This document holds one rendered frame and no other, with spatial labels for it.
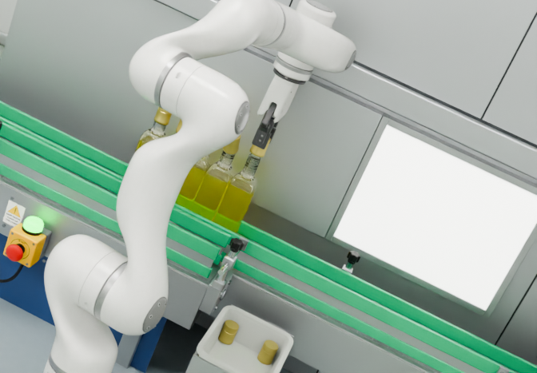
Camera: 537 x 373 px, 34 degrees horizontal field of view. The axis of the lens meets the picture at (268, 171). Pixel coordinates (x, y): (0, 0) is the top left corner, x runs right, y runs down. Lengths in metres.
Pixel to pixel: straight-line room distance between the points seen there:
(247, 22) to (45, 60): 0.90
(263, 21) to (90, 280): 0.54
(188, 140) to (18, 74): 0.96
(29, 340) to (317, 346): 0.66
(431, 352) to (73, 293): 0.84
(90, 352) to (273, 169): 0.70
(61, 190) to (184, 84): 0.65
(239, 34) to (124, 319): 0.53
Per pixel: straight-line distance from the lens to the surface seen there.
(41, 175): 2.06
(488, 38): 2.01
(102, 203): 2.01
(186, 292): 2.00
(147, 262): 1.56
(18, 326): 2.18
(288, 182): 2.13
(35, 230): 2.03
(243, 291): 2.06
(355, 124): 2.05
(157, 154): 1.51
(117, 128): 2.27
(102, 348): 1.68
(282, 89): 1.89
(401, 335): 2.05
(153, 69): 1.51
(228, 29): 1.51
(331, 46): 1.78
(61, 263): 1.63
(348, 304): 2.03
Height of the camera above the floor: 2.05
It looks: 22 degrees down
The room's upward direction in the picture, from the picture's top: 23 degrees clockwise
